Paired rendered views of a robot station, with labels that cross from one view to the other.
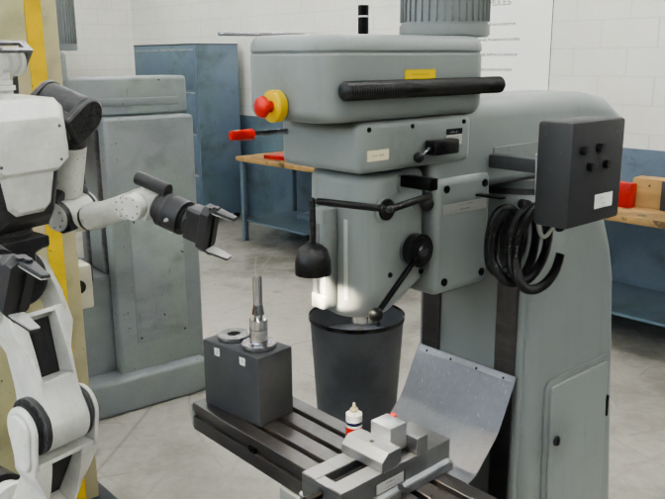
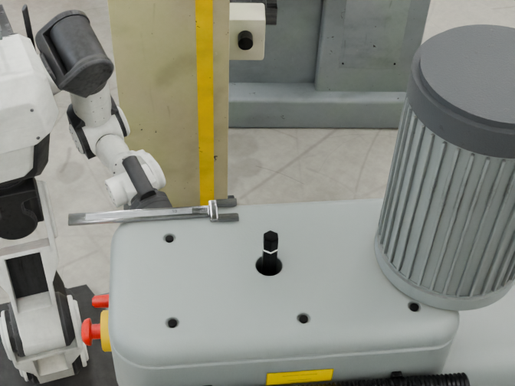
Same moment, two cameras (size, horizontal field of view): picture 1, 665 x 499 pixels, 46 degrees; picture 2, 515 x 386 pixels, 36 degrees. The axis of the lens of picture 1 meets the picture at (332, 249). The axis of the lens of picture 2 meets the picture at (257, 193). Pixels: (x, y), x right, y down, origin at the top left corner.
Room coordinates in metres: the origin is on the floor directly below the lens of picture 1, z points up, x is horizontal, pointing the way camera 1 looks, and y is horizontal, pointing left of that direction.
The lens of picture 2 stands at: (1.04, -0.44, 2.74)
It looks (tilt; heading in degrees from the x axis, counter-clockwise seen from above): 45 degrees down; 34
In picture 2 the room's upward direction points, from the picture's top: 3 degrees clockwise
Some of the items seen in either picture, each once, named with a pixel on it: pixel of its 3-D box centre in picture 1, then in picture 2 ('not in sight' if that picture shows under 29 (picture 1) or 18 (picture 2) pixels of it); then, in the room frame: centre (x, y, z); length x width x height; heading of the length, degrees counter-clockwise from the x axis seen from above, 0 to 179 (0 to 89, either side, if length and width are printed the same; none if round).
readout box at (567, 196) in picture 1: (582, 170); not in sight; (1.58, -0.51, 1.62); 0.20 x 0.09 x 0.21; 131
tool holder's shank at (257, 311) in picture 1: (257, 297); not in sight; (1.90, 0.19, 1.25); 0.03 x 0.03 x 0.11
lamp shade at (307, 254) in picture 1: (313, 258); not in sight; (1.48, 0.04, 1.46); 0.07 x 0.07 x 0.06
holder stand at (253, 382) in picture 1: (247, 372); not in sight; (1.94, 0.23, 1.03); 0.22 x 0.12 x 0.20; 48
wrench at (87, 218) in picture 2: (270, 34); (153, 214); (1.61, 0.12, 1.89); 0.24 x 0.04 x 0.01; 132
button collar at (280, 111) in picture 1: (274, 106); (109, 330); (1.48, 0.11, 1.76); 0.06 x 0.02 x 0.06; 41
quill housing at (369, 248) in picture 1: (364, 237); not in sight; (1.64, -0.07, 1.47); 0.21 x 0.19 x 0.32; 41
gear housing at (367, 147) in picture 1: (377, 139); not in sight; (1.66, -0.10, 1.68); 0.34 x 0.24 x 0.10; 131
